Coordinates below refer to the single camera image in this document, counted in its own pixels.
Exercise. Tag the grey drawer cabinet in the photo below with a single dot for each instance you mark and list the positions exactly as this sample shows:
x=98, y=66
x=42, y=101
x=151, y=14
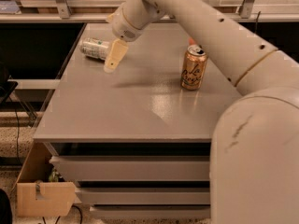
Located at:
x=138, y=110

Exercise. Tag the bottom grey drawer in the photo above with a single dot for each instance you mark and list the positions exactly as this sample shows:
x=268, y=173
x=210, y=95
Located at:
x=149, y=212

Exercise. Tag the middle grey drawer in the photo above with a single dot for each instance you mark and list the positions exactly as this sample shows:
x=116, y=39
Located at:
x=144, y=196

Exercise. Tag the cardboard box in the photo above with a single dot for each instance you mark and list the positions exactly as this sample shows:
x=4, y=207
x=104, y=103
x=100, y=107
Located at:
x=36, y=196

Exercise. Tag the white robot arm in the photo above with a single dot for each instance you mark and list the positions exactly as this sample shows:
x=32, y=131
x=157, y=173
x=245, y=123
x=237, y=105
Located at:
x=254, y=157

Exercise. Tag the orange fruit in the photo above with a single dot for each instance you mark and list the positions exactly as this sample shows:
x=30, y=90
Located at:
x=191, y=41

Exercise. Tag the metal shelf frame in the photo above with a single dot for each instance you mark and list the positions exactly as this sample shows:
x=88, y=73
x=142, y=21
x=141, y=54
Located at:
x=54, y=11

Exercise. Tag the grey drawer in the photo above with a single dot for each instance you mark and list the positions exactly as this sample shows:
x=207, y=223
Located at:
x=144, y=196
x=149, y=212
x=132, y=168

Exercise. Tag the top grey drawer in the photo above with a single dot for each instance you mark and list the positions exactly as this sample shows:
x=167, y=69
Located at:
x=132, y=168

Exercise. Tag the silver green 7up can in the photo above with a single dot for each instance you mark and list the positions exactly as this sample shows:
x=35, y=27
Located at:
x=94, y=48

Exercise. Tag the gold LaCroix can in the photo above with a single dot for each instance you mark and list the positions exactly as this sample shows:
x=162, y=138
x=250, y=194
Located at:
x=193, y=68

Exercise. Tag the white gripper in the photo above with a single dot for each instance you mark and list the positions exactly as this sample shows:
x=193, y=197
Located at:
x=121, y=24

